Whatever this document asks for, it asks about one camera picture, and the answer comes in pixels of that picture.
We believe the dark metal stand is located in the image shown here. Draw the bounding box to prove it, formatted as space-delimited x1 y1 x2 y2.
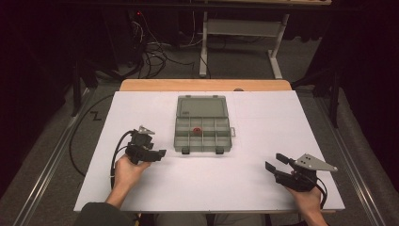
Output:
71 59 98 118
291 69 343 129

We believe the person's left hand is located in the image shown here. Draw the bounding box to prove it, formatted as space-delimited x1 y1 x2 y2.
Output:
113 153 152 193

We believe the right hand-held gripper black cable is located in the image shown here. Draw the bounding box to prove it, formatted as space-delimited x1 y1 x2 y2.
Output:
313 175 328 210

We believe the left hand-held gripper black cable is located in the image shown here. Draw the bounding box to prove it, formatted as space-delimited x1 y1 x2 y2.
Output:
109 130 135 191

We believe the metal floor rail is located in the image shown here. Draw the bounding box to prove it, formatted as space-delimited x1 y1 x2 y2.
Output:
8 88 95 226
313 90 387 226

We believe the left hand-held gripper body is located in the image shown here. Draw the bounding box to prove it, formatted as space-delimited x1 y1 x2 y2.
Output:
125 125 156 165

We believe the grey plastic compartment box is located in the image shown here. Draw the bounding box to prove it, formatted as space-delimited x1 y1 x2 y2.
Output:
173 94 236 155

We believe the white-framed desk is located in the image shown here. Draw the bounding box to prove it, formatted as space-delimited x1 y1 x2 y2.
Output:
199 0 332 80

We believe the person's right hand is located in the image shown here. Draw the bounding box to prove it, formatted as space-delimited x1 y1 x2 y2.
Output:
286 186 324 216

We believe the hand-held gripper black cable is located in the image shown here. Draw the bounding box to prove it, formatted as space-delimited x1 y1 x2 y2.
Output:
109 130 135 191
313 175 328 210

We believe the tangle of floor cables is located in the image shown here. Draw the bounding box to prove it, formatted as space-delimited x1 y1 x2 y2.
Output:
126 12 196 79

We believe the long black floor cable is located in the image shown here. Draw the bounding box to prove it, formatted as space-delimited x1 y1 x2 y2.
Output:
69 93 115 177

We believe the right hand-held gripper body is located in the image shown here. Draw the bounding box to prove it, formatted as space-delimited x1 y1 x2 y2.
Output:
275 153 339 192

